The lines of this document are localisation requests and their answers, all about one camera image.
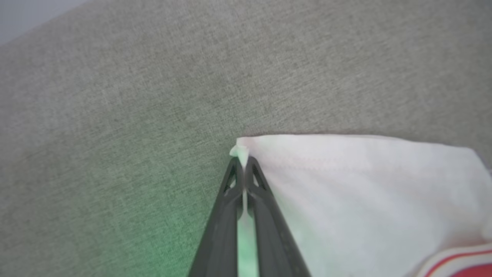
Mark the grey fabric sofa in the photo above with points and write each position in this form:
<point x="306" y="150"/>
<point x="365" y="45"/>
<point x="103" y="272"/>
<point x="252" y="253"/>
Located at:
<point x="115" y="115"/>

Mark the red jersey with white sleeves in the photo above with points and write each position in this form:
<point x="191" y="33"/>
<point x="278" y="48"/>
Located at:
<point x="365" y="192"/>

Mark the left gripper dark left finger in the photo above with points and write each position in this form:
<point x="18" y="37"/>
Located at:
<point x="219" y="246"/>

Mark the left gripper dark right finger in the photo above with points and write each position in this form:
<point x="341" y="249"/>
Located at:
<point x="273" y="246"/>

